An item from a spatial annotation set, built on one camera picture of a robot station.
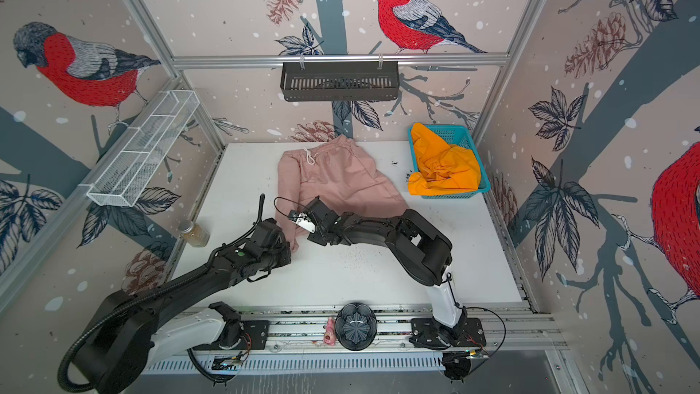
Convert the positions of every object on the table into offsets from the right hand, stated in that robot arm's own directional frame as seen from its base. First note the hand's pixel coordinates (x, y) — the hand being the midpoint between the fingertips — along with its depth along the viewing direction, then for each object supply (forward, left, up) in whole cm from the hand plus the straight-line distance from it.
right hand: (315, 225), depth 93 cm
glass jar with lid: (-8, +37, +7) cm, 39 cm away
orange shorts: (+26, -48, +2) cm, 55 cm away
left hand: (-11, +6, +1) cm, 13 cm away
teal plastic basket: (+44, -55, +3) cm, 71 cm away
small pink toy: (-33, -9, 0) cm, 34 cm away
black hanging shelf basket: (+48, -7, +27) cm, 56 cm away
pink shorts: (+25, -7, +1) cm, 26 cm away
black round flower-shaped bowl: (-30, -16, -2) cm, 34 cm away
